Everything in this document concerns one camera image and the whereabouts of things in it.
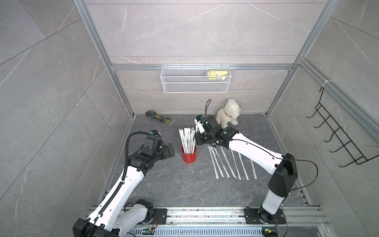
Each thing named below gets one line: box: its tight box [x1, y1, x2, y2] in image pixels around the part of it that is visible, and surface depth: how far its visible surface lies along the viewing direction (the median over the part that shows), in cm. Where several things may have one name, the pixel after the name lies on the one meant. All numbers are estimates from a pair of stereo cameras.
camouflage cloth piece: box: [145, 110, 171, 124], surface depth 117 cm
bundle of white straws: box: [178, 127, 196, 155], surface depth 89 cm
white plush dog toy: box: [215, 98, 241, 129], surface depth 104 cm
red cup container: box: [181, 145, 198, 164], surface depth 92 cm
